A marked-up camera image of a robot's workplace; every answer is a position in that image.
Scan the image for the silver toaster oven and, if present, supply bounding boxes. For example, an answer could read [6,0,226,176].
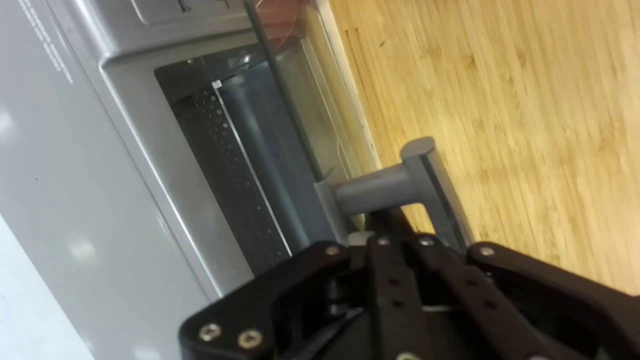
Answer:
[0,0,322,360]

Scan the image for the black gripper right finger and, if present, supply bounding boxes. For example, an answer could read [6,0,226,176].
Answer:
[411,232,640,360]

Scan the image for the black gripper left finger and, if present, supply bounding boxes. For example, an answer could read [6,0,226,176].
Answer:
[178,243,364,360]

